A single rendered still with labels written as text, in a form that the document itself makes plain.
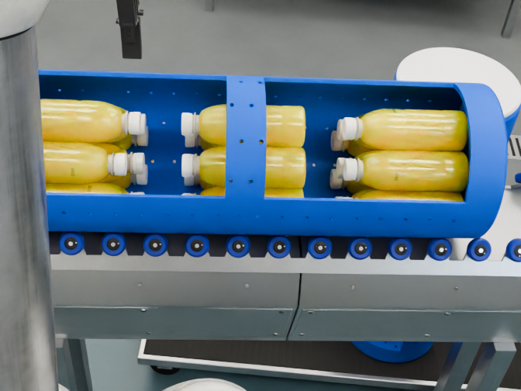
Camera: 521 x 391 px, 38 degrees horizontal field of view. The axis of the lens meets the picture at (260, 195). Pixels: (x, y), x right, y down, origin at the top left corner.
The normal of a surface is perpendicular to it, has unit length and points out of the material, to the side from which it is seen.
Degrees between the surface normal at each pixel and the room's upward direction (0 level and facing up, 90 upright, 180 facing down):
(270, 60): 0
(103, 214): 96
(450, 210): 87
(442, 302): 70
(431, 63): 0
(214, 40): 0
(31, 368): 83
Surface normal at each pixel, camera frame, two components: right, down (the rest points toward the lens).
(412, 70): 0.06, -0.73
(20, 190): 0.81, 0.36
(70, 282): 0.05, 0.41
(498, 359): 0.04, 0.69
